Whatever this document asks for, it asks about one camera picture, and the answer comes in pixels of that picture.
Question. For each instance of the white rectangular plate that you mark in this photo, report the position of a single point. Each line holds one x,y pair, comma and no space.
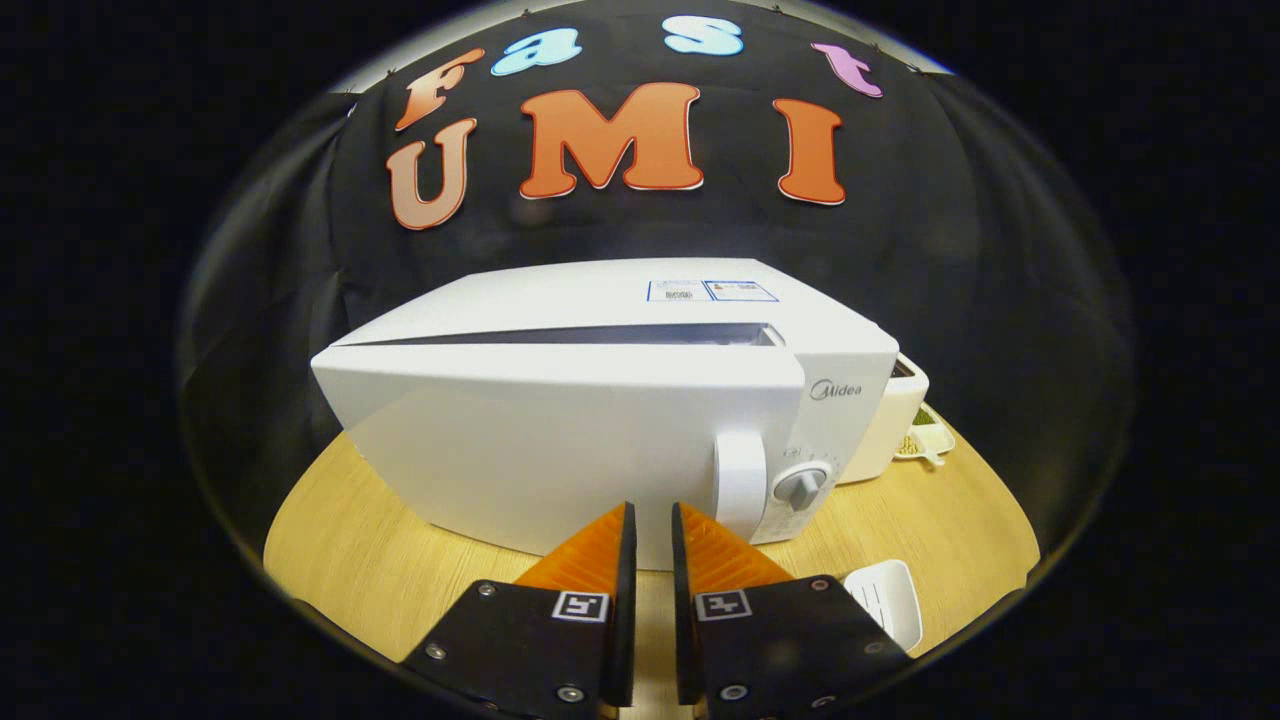
895,600

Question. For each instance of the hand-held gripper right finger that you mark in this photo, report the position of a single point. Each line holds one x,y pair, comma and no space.
684,620

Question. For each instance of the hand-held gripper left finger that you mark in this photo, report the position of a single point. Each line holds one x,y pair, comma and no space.
623,620

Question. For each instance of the white microwave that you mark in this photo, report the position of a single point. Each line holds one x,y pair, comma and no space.
560,440

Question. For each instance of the small white seed dish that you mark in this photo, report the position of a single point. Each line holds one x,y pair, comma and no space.
926,438

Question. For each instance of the white toaster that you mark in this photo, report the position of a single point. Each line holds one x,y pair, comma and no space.
895,420

